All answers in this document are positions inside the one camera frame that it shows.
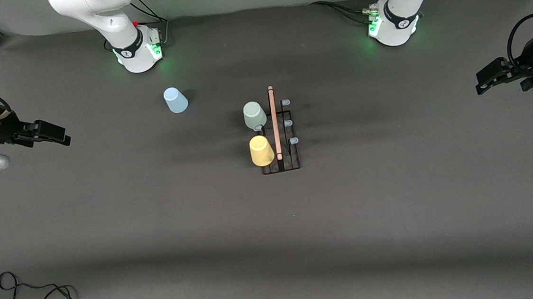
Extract black left arm base cables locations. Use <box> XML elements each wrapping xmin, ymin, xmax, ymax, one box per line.
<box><xmin>310</xmin><ymin>0</ymin><xmax>397</xmax><ymax>27</ymax></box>

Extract black right arm base cables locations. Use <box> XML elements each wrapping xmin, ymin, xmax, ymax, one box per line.
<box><xmin>129</xmin><ymin>0</ymin><xmax>171</xmax><ymax>49</ymax></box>

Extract pale blue plastic cup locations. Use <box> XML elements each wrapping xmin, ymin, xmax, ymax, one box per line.
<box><xmin>163</xmin><ymin>86</ymin><xmax>189</xmax><ymax>115</ymax></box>

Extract black wire cup holder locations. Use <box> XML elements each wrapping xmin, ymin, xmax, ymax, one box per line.
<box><xmin>249</xmin><ymin>83</ymin><xmax>303</xmax><ymax>176</ymax></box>

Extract pale green plastic cup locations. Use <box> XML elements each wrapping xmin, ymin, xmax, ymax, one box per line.
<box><xmin>242</xmin><ymin>100</ymin><xmax>269</xmax><ymax>132</ymax></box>

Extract dark grey table mat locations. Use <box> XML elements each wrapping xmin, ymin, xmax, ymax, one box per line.
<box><xmin>0</xmin><ymin>0</ymin><xmax>533</xmax><ymax>299</ymax></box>

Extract yellow plastic cup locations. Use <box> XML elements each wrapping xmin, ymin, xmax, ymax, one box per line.
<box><xmin>248</xmin><ymin>134</ymin><xmax>276</xmax><ymax>167</ymax></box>

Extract black arm base cables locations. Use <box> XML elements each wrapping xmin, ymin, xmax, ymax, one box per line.
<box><xmin>129</xmin><ymin>0</ymin><xmax>171</xmax><ymax>49</ymax></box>
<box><xmin>310</xmin><ymin>0</ymin><xmax>397</xmax><ymax>27</ymax></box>

